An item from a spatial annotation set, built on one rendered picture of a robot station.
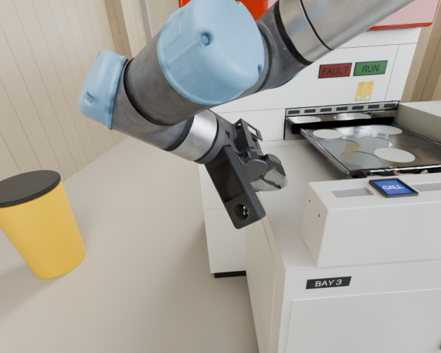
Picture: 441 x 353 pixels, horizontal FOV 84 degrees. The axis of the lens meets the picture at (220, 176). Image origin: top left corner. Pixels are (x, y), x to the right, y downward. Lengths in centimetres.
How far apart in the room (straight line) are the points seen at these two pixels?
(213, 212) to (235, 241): 22
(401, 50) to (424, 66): 289
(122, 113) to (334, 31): 22
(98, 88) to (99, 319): 142
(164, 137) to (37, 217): 139
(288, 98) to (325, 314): 72
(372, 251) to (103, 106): 50
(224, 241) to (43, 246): 103
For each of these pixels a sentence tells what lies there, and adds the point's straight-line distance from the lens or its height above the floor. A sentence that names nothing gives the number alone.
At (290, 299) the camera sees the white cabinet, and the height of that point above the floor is 73.
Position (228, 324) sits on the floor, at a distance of 140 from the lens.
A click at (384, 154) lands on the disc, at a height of 90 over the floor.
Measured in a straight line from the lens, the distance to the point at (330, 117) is 108.
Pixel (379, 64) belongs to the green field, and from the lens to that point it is 113.
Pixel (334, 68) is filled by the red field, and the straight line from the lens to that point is 105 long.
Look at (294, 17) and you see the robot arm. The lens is 28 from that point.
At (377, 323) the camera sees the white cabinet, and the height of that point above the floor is 62.
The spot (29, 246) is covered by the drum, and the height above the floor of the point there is 28.
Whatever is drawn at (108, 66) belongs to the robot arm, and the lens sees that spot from 27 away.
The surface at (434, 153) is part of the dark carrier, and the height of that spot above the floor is 90.
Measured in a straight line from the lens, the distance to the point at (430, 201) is 54.
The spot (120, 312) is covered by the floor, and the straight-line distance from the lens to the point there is 157.
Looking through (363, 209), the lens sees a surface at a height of 95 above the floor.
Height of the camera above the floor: 122
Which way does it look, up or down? 29 degrees down
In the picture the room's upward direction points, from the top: 4 degrees counter-clockwise
